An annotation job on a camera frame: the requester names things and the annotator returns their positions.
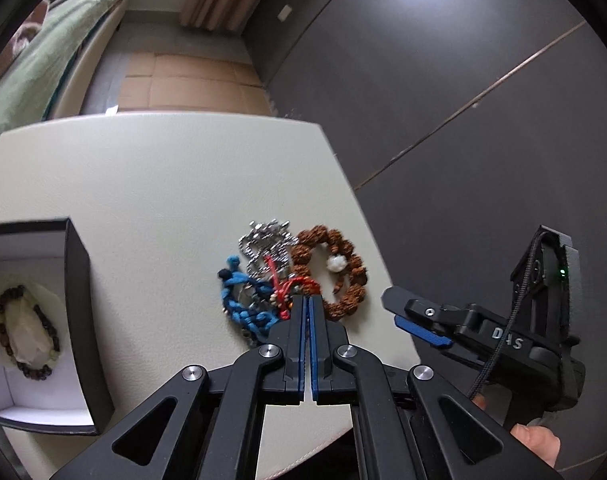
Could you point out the pale jewelry pillow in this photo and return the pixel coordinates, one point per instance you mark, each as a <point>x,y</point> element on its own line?
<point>26,330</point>

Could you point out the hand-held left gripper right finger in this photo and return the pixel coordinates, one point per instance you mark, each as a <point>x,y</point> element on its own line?
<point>315,340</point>

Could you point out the black jewelry box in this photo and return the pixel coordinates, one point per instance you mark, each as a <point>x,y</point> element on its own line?
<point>78,280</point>

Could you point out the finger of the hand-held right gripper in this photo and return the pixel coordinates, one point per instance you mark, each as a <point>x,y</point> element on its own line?
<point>423,332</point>
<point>398,300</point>

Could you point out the white wall socket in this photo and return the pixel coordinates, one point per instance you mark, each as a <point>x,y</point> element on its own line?
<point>284,12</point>

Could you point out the bed with green sheet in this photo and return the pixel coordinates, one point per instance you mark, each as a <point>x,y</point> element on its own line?
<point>48,45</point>

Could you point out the person's right hand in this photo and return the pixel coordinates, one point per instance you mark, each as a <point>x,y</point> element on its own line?
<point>538,442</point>

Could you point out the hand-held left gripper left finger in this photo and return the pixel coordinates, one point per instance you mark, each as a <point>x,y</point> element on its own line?
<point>299,340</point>

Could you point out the flattened cardboard sheets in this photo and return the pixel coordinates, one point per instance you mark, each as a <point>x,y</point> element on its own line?
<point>183,85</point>

